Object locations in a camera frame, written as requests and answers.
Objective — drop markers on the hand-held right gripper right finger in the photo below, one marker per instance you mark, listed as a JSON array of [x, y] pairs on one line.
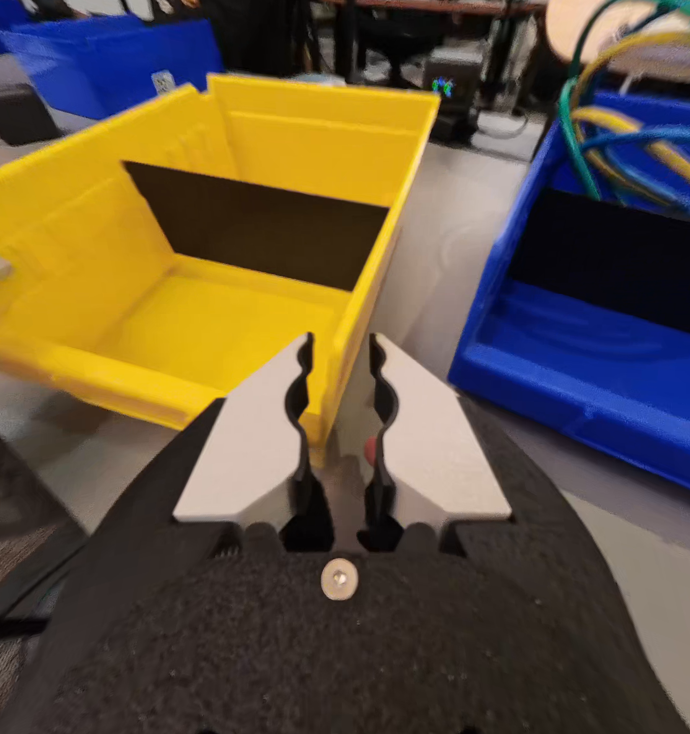
[[437, 453]]

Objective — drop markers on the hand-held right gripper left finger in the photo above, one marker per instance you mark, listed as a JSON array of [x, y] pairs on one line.
[[241, 453]]

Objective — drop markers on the small red object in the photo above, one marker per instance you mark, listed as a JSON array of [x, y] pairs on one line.
[[371, 448]]

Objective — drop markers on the black box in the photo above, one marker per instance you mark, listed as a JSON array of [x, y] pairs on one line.
[[12, 114]]

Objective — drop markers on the yellow plastic bin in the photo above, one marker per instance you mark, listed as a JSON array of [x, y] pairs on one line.
[[150, 321]]

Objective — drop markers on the black divider in yellow bin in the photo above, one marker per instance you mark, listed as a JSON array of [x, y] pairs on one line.
[[253, 229]]

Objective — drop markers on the empty blue plastic bin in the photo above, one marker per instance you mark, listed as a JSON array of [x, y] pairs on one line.
[[92, 63]]

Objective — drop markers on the small blue plastic bin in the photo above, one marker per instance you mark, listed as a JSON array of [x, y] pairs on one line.
[[1, 23]]

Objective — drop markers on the black divider in blue bin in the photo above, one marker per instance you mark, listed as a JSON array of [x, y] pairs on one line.
[[609, 258]]

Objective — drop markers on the black computer tower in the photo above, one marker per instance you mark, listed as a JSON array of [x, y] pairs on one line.
[[454, 71]]

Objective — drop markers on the pale round wooden board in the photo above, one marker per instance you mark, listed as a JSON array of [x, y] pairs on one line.
[[569, 28]]

